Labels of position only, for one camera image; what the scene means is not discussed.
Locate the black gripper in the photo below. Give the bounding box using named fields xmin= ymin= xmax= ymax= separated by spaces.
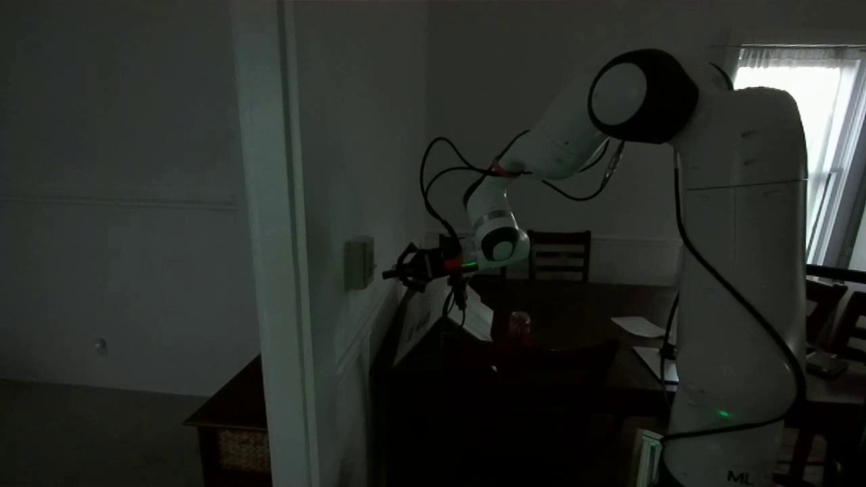
xmin=381 ymin=240 xmax=476 ymax=292

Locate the beige light switch plate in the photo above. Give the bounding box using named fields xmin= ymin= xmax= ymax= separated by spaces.
xmin=342 ymin=236 xmax=377 ymax=292

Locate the large white paper sheet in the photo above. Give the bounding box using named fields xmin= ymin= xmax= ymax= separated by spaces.
xmin=448 ymin=284 xmax=498 ymax=347

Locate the red soda can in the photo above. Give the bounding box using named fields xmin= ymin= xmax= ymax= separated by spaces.
xmin=506 ymin=309 xmax=537 ymax=349

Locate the dark wooden dining table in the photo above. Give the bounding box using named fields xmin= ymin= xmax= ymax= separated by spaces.
xmin=371 ymin=272 xmax=866 ymax=487

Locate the small white paper sheet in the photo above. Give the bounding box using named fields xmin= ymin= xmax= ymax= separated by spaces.
xmin=632 ymin=342 xmax=683 ymax=390
xmin=609 ymin=310 xmax=672 ymax=341

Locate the small wooden side table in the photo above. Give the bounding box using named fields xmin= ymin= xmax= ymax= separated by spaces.
xmin=181 ymin=353 xmax=275 ymax=487

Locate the bright daylight window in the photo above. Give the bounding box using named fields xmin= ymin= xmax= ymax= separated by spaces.
xmin=731 ymin=42 xmax=866 ymax=271

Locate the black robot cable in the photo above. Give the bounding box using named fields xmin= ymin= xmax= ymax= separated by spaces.
xmin=418 ymin=127 xmax=813 ymax=444

